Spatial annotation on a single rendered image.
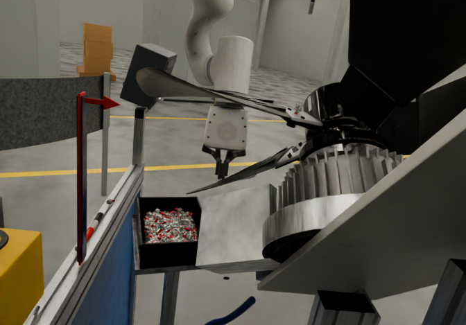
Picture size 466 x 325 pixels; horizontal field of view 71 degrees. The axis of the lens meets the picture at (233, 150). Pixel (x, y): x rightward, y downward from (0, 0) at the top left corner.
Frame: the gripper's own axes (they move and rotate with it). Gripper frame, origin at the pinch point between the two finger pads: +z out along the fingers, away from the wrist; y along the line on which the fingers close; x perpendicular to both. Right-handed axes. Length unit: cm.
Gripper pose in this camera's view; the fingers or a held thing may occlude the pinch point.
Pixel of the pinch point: (221, 170)
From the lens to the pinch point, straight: 79.7
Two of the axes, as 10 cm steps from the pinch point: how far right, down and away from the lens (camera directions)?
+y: 9.9, 1.1, 0.9
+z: -1.2, 9.9, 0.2
